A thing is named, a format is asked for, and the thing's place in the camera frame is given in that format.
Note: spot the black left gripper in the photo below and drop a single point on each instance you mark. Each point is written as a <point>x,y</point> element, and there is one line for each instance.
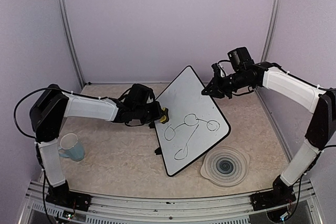
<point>158,113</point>

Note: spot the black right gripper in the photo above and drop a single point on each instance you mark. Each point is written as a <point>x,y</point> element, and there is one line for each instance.
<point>218,93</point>

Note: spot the yellow bone-shaped eraser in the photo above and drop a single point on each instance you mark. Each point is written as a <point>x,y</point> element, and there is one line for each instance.
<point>165,117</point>

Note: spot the white whiteboard black frame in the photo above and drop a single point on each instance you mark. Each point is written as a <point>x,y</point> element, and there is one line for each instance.
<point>196,124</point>

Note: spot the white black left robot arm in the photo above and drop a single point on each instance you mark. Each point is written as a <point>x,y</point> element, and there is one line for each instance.
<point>54,105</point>

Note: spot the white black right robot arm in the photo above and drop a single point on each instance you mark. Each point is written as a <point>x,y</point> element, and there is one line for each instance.
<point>317,100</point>

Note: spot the grey spiral pattern plate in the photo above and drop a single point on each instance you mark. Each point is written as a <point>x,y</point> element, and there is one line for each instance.
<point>225,166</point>

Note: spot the light blue mug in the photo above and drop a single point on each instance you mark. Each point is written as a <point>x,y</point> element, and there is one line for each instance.
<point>70,147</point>

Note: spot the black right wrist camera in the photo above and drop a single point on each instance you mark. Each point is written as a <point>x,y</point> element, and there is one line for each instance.
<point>240,59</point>

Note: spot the right aluminium frame post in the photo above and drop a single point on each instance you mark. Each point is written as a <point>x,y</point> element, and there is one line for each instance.
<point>271,29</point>

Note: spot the aluminium frame post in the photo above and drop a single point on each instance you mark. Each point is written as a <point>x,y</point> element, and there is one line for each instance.
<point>271,29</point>
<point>70,42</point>

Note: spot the front aluminium rail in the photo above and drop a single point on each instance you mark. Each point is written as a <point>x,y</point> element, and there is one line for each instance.
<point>222,209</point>

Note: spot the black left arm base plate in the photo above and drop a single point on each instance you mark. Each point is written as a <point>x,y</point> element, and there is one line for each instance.
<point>72,200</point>

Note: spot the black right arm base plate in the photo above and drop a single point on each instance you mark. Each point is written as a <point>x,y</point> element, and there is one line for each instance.
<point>267,199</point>

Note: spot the left aluminium frame post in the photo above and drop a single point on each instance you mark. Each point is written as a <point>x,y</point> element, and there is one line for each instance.
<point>70,42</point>

